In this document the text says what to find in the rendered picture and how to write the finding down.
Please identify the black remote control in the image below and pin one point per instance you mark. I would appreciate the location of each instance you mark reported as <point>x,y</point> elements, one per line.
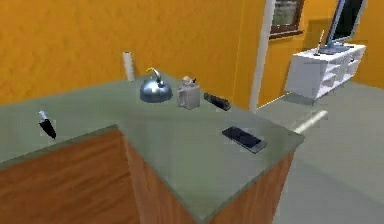
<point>217,101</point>

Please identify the green-topped wooden counter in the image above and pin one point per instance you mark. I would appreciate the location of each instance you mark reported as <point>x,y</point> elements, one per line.
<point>160,146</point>

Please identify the black cell phone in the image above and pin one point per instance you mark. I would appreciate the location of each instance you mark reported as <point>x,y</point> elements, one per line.
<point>244,139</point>

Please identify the white paper towel roll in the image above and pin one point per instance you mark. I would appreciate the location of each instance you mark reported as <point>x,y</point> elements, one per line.
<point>129,66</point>

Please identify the dark-framed window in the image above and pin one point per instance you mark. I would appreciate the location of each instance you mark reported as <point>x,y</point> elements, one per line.
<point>286,16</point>

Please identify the white shelf unit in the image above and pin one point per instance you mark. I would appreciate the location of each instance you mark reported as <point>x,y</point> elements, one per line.
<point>325,70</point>

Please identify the thin white candle stick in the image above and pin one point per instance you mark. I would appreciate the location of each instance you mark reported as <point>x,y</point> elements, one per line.
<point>319,42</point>

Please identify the grey-framed television set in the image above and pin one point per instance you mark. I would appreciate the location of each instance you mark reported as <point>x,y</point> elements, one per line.
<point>345,23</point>

